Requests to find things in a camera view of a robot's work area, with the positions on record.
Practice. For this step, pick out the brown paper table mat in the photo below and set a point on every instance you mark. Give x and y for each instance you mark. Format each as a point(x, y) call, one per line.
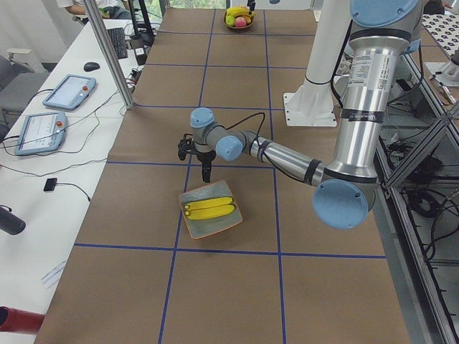
point(281, 276)

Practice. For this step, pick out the large yellow banana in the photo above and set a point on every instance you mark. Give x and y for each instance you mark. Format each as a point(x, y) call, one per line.
point(210, 213)

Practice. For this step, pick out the aluminium frame rack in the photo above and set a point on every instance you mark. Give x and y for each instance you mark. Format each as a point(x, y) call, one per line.
point(417, 203)

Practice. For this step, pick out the aluminium frame post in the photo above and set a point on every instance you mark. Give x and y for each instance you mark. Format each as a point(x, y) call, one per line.
point(108, 51)

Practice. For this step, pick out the square grey orange-rimmed plate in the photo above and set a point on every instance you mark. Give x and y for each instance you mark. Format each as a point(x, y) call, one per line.
point(199, 229)

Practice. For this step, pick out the brown wicker basket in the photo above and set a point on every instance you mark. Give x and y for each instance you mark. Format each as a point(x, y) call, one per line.
point(229, 22)

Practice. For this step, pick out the dark grey cylinder object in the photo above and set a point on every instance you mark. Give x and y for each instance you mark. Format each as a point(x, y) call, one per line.
point(10, 223)

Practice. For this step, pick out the small black box device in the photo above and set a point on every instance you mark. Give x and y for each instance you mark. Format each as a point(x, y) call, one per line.
point(50, 184)

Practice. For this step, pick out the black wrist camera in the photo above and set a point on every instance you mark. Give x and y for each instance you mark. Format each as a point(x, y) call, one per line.
point(186, 146)

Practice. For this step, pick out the black computer mouse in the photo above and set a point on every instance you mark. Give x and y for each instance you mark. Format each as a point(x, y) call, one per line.
point(91, 66)

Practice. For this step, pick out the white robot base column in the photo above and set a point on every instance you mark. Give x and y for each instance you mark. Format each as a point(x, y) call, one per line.
point(312, 103)

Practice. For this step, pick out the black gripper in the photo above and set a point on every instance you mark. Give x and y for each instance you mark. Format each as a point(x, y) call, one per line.
point(252, 4)
point(205, 156)

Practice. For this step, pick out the pink red apple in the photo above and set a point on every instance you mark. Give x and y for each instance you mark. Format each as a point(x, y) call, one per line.
point(240, 22)

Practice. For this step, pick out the red cylinder object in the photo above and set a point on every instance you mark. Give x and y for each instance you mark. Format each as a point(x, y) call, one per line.
point(20, 321)

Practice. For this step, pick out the lower blue teach pendant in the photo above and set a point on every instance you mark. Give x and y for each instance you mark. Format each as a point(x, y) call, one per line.
point(42, 133)

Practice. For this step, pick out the black keyboard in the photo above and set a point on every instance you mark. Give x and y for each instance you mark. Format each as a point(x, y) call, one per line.
point(117, 38)

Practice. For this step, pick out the upper blue teach pendant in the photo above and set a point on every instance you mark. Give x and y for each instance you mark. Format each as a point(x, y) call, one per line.
point(70, 93)

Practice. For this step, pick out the blue teach pendant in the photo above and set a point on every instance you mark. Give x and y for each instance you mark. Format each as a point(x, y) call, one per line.
point(70, 93)
point(42, 133)

